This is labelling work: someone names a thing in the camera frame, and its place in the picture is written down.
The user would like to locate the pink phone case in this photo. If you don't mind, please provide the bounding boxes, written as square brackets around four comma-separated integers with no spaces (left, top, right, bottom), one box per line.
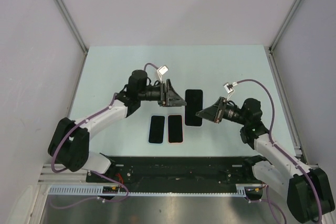
[167,114,184,145]

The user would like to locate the right corner aluminium post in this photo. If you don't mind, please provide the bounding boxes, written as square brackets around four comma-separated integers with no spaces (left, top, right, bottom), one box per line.
[268,0,304,52]

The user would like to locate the aluminium rail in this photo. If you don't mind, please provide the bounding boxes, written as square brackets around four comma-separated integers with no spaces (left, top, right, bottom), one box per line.
[38,164,87,185]
[264,47,305,158]

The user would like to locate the aluminium front rail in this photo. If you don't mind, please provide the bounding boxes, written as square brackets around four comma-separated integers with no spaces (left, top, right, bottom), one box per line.
[38,164,87,185]

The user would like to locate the left corner aluminium post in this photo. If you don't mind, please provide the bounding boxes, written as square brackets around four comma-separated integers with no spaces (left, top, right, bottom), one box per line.
[53,0,88,56]

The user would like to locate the white slotted cable duct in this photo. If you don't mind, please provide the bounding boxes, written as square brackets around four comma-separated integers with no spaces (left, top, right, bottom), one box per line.
[48,185,246,197]

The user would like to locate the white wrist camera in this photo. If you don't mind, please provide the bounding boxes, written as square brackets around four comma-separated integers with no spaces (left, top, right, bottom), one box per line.
[223,82,237,101]
[156,65,169,83]

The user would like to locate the black phone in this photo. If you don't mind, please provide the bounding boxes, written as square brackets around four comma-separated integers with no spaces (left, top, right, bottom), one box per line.
[185,89,203,127]

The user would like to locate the corner aluminium post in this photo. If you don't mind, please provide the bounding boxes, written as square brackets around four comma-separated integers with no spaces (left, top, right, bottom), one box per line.
[268,0,304,52]
[53,0,88,56]

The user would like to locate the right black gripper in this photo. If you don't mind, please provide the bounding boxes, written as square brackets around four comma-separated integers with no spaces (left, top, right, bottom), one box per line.
[196,97,248,125]

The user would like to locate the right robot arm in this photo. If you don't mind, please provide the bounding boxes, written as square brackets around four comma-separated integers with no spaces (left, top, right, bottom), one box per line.
[196,97,335,223]

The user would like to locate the light blue phone case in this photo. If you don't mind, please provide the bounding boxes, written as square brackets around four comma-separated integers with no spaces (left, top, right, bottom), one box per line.
[147,114,166,145]

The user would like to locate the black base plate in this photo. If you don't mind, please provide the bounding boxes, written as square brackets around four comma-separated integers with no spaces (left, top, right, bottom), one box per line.
[54,155,263,187]

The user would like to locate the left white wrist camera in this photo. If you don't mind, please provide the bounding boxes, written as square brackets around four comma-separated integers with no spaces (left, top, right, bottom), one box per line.
[156,65,169,83]

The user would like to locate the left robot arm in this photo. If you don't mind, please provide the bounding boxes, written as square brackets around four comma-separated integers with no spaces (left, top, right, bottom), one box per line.
[48,70,187,182]

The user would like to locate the blue phone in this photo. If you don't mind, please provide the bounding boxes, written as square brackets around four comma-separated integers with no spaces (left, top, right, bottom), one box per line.
[148,115,165,144]

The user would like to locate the purple phone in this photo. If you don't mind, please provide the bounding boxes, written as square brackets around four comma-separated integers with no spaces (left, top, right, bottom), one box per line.
[167,115,183,143]

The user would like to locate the right side aluminium rail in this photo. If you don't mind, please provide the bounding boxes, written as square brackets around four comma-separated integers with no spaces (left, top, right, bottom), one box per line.
[264,47,305,158]

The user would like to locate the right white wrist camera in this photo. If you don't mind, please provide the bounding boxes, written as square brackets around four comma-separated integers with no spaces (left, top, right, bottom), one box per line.
[223,82,237,101]

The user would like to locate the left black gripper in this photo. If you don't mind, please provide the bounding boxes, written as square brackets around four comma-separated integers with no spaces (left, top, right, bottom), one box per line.
[138,79,186,107]

